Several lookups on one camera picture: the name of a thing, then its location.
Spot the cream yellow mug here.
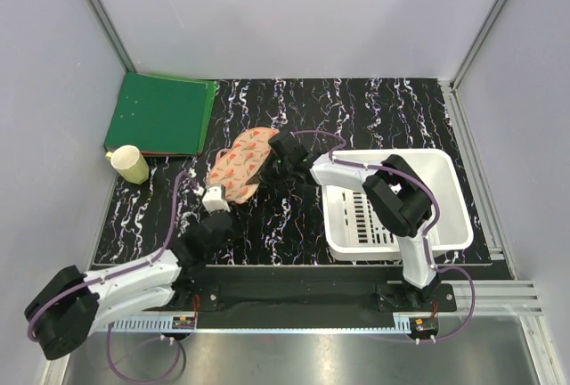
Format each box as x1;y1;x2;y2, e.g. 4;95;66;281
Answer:
105;145;150;184

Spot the tulip print mesh laundry bag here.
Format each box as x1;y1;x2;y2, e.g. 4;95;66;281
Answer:
206;127;279;204

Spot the white plastic basket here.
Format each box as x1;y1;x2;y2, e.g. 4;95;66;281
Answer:
311;149;473;262

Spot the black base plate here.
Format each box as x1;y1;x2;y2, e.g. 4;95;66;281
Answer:
84;264;460;331

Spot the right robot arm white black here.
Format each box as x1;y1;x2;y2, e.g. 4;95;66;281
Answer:
247;132;441;311

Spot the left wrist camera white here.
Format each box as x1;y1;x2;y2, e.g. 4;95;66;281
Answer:
202;184;231;213

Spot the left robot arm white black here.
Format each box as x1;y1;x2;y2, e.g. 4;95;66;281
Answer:
24;211;241;360

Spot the black marble pattern mat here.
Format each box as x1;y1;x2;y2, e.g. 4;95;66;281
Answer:
93;78;491;266

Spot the green folder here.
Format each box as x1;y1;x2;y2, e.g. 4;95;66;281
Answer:
103;72;217;157

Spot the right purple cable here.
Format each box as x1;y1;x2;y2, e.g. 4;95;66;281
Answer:
291;129;477;341

